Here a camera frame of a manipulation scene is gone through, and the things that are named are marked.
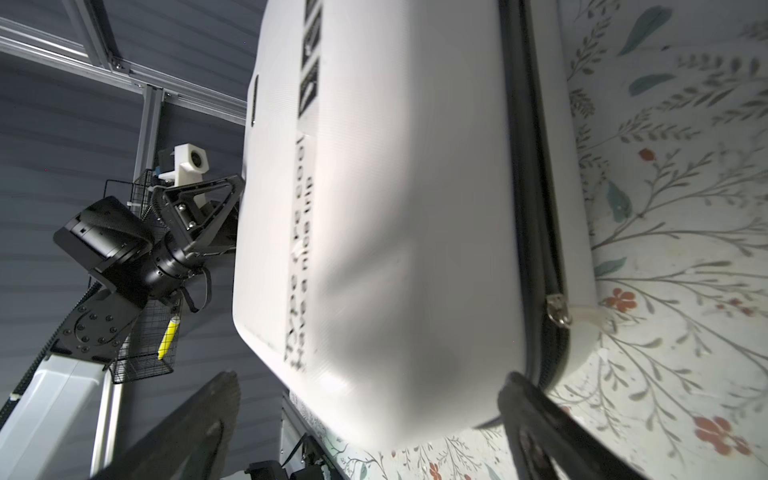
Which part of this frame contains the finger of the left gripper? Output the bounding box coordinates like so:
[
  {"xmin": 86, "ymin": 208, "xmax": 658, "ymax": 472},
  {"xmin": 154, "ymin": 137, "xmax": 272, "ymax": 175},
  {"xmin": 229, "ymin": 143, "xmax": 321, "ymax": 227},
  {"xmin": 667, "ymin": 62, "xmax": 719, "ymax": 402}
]
[{"xmin": 152, "ymin": 175, "xmax": 245, "ymax": 255}]

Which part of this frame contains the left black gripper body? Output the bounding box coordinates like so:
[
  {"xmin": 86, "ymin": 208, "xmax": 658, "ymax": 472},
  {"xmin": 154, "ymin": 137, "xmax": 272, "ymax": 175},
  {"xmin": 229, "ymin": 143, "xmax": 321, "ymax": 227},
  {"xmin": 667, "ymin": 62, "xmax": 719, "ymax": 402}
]
[{"xmin": 129, "ymin": 236, "xmax": 204, "ymax": 300}]

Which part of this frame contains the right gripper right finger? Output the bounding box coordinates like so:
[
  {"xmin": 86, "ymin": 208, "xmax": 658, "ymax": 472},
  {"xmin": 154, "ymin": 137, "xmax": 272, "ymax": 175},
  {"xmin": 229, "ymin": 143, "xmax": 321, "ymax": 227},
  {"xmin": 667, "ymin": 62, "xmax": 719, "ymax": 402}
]
[{"xmin": 497, "ymin": 372, "xmax": 643, "ymax": 480}]

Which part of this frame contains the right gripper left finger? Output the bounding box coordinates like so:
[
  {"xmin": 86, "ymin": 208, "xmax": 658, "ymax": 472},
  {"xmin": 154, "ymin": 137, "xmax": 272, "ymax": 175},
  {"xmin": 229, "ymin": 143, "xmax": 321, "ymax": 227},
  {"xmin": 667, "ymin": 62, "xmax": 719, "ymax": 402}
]
[{"xmin": 94, "ymin": 371, "xmax": 241, "ymax": 479}]

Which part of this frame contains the black hard-shell suitcase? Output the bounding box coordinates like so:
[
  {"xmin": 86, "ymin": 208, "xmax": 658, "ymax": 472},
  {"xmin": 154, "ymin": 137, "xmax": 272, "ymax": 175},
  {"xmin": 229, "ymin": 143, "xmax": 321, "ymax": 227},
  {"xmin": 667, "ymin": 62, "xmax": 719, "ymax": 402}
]
[{"xmin": 232, "ymin": 1, "xmax": 598, "ymax": 450}]

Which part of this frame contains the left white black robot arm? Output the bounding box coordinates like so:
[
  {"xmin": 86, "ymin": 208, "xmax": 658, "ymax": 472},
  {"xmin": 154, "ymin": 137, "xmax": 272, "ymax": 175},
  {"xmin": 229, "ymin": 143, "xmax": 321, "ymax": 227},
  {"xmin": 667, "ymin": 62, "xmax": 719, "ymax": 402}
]
[{"xmin": 1, "ymin": 175, "xmax": 245, "ymax": 479}]

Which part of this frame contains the floral table cloth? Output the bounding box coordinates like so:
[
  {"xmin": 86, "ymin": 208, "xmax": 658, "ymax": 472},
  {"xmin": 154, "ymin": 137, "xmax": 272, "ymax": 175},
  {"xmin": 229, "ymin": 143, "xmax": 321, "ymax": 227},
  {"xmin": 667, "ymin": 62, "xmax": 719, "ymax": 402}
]
[{"xmin": 287, "ymin": 0, "xmax": 768, "ymax": 480}]

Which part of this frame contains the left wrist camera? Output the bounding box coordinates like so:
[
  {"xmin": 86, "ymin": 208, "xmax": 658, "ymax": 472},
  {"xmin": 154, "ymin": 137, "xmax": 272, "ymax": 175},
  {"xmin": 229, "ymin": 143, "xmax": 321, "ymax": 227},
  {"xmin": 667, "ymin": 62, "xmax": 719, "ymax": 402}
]
[{"xmin": 155, "ymin": 143, "xmax": 210, "ymax": 187}]

